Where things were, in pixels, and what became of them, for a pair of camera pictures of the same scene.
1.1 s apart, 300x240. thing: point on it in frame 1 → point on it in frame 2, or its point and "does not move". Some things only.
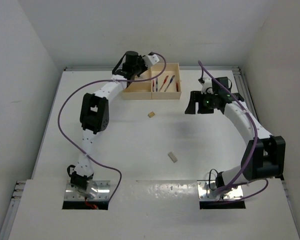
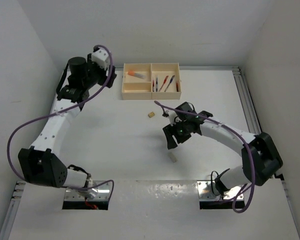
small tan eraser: [151, 114] does not move
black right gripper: [196, 96] → [169, 131]
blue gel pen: [171, 81] does not move
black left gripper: [140, 59] → [103, 72]
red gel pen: [163, 83] does not move
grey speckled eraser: [172, 157] does not move
